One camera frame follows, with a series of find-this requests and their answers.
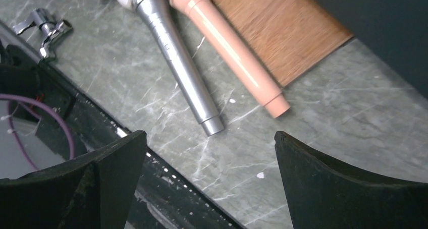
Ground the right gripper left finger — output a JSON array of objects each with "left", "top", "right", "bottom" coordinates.
[{"left": 1, "top": 130, "right": 147, "bottom": 228}]

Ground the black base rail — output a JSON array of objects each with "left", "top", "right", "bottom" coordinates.
[{"left": 1, "top": 24, "right": 242, "bottom": 228}]

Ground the pink microphone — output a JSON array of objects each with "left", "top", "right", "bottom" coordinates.
[{"left": 169, "top": 0, "right": 290, "bottom": 118}]

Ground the dark grey upright panel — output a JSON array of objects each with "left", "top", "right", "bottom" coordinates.
[{"left": 314, "top": 0, "right": 427, "bottom": 97}]

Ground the grey microphone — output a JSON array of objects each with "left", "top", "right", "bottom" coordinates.
[{"left": 132, "top": 0, "right": 224, "bottom": 136}]

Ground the chrome metal faucet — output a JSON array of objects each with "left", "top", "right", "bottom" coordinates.
[{"left": 12, "top": 8, "right": 73, "bottom": 62}]

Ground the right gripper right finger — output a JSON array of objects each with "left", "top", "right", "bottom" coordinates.
[{"left": 275, "top": 131, "right": 427, "bottom": 228}]

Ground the wooden board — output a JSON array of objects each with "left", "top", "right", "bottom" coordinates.
[{"left": 212, "top": 0, "right": 352, "bottom": 86}]

